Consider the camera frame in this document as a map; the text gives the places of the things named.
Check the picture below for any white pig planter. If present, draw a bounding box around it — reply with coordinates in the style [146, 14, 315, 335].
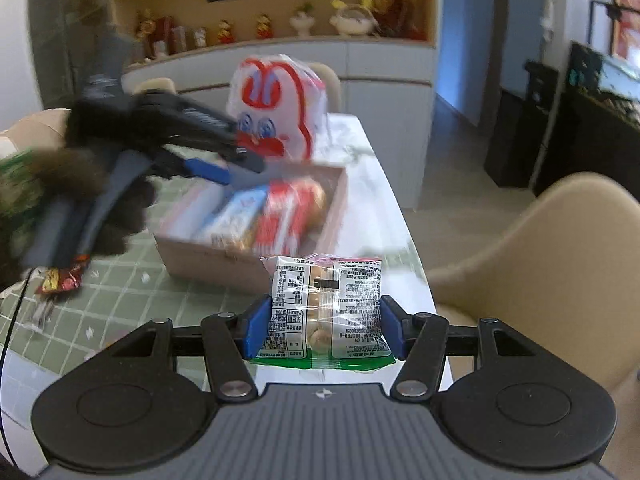
[329, 0, 378, 36]

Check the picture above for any wooden shelf cabinet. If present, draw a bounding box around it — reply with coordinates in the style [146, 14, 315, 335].
[110, 0, 443, 208]

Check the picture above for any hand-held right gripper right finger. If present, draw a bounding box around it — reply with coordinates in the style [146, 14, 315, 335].
[380, 296, 538, 403]

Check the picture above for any red yellow snack packet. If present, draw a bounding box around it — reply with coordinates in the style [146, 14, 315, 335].
[40, 255, 91, 293]

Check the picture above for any dark glass cabinet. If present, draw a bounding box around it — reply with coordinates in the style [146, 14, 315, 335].
[27, 0, 121, 111]

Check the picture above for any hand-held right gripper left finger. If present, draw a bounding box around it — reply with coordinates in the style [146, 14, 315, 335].
[112, 296, 272, 403]

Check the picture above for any framed wall picture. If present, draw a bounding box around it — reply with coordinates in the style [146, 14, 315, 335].
[611, 0, 640, 66]

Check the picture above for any beige mesh food cover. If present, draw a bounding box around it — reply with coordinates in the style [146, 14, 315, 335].
[0, 107, 76, 161]

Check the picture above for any white wall intercom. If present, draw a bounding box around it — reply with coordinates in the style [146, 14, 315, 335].
[540, 0, 556, 41]

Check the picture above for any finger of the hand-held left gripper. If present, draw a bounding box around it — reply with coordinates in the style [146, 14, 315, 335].
[150, 150, 273, 187]
[135, 91, 267, 173]

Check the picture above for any black cabinet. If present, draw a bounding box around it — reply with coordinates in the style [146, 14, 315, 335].
[484, 60, 573, 188]

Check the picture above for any clear bun packet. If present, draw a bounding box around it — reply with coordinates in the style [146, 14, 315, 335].
[295, 177, 328, 233]

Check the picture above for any clear green-edged snack packet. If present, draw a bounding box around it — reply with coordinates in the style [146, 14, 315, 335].
[252, 254, 396, 372]

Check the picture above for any white vase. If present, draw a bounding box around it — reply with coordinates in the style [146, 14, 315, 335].
[290, 4, 317, 37]

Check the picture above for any beige dining chair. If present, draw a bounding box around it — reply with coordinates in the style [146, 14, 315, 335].
[427, 172, 640, 401]
[131, 77, 177, 97]
[305, 62, 343, 113]

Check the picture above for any green checkered tablecloth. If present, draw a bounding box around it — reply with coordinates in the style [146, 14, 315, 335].
[0, 175, 266, 411]

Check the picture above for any red white rabbit bag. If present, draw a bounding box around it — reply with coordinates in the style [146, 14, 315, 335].
[225, 54, 331, 163]

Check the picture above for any dark red snack packet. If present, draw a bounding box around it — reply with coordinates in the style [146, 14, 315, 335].
[250, 180, 313, 256]

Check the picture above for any white printed tablecloth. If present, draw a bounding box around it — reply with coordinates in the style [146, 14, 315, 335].
[250, 114, 453, 393]

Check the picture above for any pink box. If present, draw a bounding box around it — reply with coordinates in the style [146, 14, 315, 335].
[152, 162, 349, 295]

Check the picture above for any thin black cable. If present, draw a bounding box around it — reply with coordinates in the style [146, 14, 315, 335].
[0, 266, 36, 466]

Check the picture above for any black aquarium stand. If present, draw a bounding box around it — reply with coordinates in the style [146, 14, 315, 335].
[530, 42, 640, 201]

